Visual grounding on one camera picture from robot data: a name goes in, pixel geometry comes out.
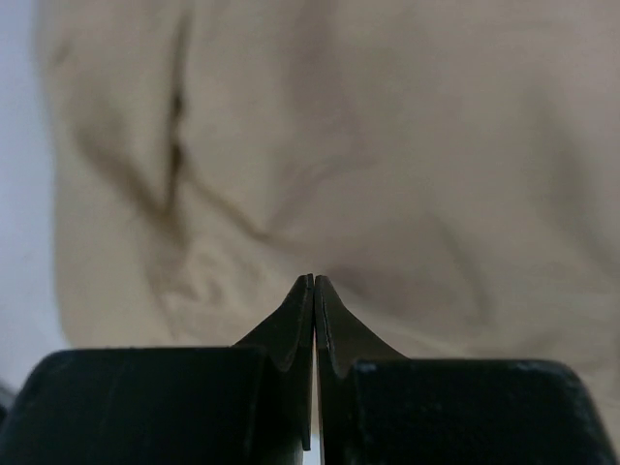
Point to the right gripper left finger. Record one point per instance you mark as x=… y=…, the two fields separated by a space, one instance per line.
x=271 y=378

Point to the beige t shirt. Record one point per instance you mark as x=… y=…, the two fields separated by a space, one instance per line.
x=451 y=166

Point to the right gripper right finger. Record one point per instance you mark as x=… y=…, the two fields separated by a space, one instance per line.
x=342 y=342

